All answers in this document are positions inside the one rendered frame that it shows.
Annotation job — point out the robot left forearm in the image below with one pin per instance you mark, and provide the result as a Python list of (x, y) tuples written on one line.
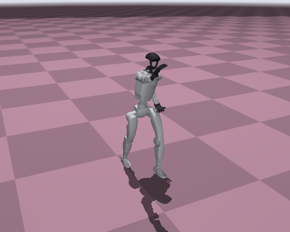
[(155, 99)]

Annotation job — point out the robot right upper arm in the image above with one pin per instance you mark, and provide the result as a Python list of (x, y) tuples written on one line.
[(138, 76)]

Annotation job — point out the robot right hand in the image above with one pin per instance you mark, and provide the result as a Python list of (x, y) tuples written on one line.
[(156, 71)]

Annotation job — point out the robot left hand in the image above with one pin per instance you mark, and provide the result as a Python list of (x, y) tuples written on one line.
[(159, 107)]

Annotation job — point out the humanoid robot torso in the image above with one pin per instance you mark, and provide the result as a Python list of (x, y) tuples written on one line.
[(144, 92)]

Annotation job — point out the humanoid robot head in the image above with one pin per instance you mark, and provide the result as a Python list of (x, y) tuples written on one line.
[(152, 57)]

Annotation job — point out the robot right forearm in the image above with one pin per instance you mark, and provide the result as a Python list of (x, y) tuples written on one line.
[(146, 78)]

